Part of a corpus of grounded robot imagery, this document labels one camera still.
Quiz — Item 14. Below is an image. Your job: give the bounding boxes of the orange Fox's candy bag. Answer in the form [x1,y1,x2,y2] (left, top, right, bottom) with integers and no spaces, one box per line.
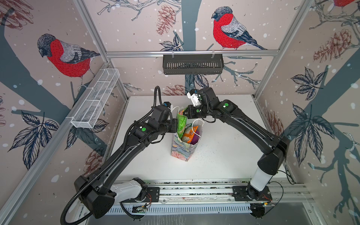
[181,134,192,143]

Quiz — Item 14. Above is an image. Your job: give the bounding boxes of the horizontal aluminium frame bar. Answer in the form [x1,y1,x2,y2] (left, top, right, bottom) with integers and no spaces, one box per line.
[106,50,279,59]

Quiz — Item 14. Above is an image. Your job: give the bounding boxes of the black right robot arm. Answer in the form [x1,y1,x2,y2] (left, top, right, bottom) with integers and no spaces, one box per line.
[184,87,290,200]

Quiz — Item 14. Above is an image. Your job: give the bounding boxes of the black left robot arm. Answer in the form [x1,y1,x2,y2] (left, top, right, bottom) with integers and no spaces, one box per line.
[61,102,178,225]

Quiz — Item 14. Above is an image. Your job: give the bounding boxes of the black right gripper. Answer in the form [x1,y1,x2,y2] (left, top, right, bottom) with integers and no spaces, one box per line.
[182,103,213,117]

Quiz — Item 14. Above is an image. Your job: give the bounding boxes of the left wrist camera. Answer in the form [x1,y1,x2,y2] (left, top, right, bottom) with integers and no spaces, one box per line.
[163,101,172,110]

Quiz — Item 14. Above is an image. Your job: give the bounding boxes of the green chips bag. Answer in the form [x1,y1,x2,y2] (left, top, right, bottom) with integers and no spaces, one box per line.
[177,108,187,139]

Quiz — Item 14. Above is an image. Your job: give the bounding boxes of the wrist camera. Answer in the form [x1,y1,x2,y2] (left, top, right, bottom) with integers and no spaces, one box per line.
[163,101,172,110]
[187,89,202,107]

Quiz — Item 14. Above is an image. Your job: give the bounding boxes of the floral paper gift bag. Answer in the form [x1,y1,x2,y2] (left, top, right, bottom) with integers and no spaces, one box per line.
[171,119,204,162]

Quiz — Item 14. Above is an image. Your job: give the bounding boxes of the aluminium rail base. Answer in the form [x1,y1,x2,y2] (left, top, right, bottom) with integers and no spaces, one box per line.
[107,180,314,217]

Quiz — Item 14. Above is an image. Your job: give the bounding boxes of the green yellow Fox's candy bag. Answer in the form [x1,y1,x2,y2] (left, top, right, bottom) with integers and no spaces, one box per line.
[184,123,194,136]

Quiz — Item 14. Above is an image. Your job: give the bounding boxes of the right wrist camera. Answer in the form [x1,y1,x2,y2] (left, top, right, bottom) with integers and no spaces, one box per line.
[187,89,202,107]

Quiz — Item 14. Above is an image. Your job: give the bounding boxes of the black wire basket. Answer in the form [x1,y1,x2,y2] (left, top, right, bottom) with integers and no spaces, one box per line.
[163,54,224,75]

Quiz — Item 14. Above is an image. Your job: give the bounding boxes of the purple snack bag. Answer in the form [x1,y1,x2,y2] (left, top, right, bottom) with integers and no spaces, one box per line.
[190,126,201,145]

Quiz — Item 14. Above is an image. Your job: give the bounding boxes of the white mesh wire basket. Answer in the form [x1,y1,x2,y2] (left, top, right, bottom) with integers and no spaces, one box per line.
[71,68,120,128]

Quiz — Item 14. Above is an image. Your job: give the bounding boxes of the black corrugated cable conduit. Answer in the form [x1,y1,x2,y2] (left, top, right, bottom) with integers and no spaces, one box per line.
[60,85,164,225]

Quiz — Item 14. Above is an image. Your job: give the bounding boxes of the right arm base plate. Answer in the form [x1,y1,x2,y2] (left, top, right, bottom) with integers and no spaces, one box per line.
[232,186,272,202]

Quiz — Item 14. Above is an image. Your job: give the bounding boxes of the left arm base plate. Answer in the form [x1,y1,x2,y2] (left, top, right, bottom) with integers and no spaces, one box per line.
[135,187,160,203]

